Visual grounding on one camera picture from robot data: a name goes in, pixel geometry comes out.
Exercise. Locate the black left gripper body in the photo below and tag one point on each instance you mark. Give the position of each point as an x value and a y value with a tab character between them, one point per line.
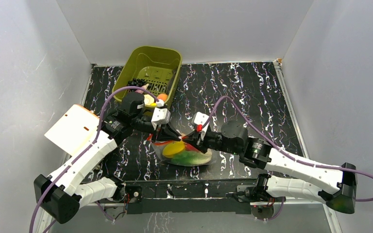
140	121

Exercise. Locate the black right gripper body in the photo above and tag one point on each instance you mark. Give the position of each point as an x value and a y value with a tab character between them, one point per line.
198	140

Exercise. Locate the red strawberry toy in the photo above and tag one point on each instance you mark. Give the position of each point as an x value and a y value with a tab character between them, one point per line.
189	147

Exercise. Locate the yellow starfruit toy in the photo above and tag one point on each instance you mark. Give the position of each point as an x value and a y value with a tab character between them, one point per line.
173	148

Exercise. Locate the clear zip bag orange zipper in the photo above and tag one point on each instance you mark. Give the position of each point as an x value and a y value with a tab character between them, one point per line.
158	147

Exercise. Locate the green lettuce toy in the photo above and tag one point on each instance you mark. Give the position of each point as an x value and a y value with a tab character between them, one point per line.
190	158

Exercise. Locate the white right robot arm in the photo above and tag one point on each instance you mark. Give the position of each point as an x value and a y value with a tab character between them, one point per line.
334	186

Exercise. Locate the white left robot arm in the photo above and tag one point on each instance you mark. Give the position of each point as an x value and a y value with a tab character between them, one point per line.
111	131

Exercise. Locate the white round slice toy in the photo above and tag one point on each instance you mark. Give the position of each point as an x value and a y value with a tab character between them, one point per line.
148	100

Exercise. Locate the peach toy fruit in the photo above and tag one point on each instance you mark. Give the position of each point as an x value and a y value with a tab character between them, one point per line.
162	96

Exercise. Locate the purple sweet potato toy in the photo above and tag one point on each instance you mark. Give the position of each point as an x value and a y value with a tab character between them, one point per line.
144	87

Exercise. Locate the black grape bunch toy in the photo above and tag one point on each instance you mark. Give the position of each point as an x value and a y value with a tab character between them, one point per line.
137	82

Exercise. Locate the olive green plastic basket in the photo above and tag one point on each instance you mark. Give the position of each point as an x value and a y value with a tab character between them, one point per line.
160	67

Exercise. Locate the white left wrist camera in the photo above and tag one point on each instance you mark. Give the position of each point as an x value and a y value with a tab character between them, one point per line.
161	114

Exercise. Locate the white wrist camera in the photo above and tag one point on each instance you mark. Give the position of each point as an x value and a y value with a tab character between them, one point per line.
200	122
161	114

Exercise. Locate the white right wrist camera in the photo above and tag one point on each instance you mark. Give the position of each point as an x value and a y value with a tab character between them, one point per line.
200	122

